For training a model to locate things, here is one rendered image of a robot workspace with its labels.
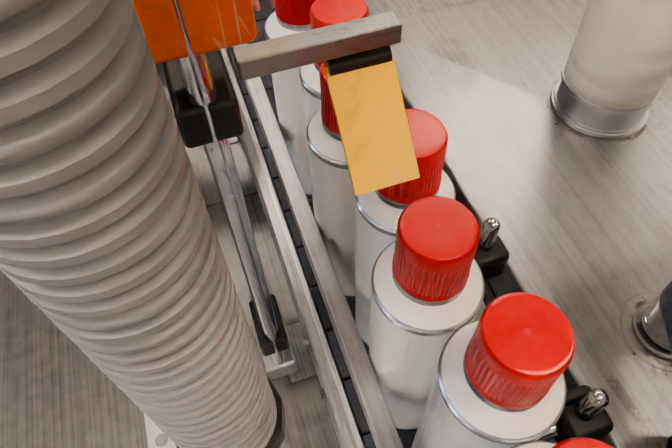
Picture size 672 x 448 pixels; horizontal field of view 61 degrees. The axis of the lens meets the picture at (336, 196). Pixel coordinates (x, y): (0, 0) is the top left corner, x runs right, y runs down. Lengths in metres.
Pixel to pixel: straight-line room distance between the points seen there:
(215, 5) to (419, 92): 0.43
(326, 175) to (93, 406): 0.28
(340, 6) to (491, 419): 0.22
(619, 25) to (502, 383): 0.35
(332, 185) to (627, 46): 0.29
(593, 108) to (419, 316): 0.35
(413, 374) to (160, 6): 0.22
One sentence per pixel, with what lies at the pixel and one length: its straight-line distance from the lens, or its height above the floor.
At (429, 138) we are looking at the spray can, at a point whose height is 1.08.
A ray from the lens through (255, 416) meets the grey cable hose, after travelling 0.16.
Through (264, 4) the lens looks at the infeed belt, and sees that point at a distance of 0.71.
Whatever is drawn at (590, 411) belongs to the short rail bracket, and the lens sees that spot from 0.38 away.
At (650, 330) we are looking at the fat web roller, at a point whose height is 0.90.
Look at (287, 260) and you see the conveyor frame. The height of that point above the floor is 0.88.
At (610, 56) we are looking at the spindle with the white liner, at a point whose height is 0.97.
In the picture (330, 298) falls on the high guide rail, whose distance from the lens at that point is 0.35.
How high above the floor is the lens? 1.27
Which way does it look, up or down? 53 degrees down
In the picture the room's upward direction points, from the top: 3 degrees counter-clockwise
